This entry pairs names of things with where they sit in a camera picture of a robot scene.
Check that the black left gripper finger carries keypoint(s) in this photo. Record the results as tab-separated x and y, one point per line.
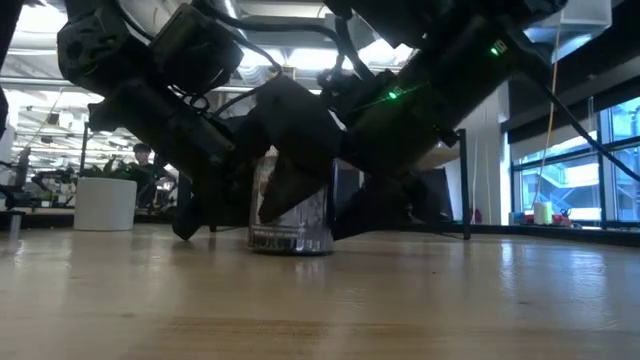
215	200
295	185

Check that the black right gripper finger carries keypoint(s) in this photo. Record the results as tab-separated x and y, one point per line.
360	225

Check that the plain silver tin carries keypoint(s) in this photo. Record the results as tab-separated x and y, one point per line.
300	235

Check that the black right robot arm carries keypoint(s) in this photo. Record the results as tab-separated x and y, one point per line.
450	75

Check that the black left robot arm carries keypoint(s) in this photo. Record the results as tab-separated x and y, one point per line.
140	115

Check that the wooden shelf black metal legs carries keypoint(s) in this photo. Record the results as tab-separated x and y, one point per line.
464	200

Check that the person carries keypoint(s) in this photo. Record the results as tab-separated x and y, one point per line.
145	170

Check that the green succulent plant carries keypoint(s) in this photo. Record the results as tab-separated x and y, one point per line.
117	172

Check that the white round planter pot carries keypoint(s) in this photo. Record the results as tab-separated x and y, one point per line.
105	205

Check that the pale green spool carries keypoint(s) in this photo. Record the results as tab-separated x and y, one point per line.
543	214

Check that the red items on sill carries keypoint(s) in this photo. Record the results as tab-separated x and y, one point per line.
561	220

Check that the long ceiling light bar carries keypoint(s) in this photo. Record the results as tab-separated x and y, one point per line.
30	81

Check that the black camera gantry frame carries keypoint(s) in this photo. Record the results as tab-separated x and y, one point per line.
84	150

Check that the gray metal post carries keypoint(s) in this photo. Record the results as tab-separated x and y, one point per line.
15	227

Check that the black window frame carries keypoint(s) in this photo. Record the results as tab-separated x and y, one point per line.
602	175

